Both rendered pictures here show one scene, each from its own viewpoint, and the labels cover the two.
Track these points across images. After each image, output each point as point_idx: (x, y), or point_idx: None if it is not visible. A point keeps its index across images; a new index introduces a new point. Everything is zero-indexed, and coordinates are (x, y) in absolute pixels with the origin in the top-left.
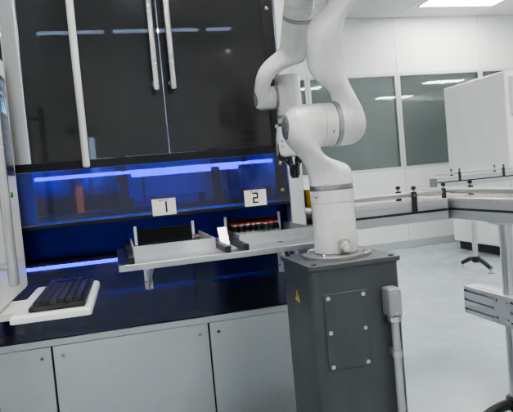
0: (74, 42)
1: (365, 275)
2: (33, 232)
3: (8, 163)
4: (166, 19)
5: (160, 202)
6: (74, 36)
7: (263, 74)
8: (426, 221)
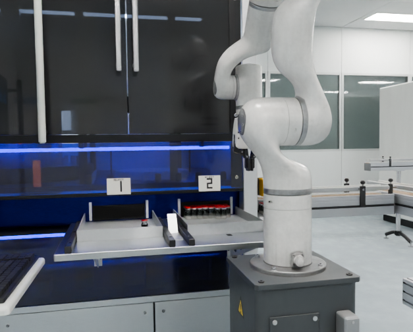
0: (38, 18)
1: (319, 298)
2: None
3: None
4: (134, 1)
5: (115, 181)
6: (38, 11)
7: (224, 62)
8: (373, 215)
